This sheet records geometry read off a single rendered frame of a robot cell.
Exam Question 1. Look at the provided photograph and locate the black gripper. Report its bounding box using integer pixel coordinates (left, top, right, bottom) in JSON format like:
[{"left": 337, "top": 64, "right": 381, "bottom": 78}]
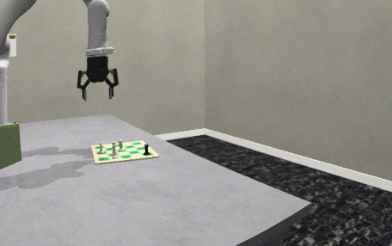
[{"left": 77, "top": 56, "right": 119, "bottom": 101}]

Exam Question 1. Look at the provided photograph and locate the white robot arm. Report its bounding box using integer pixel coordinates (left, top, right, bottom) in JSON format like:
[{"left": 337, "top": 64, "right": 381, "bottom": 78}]
[{"left": 0, "top": 0, "right": 113, "bottom": 125}]

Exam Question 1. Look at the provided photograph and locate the green and cream chessboard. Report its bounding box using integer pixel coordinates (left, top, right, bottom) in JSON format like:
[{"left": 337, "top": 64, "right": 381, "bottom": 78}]
[{"left": 91, "top": 141, "right": 160, "bottom": 165}]

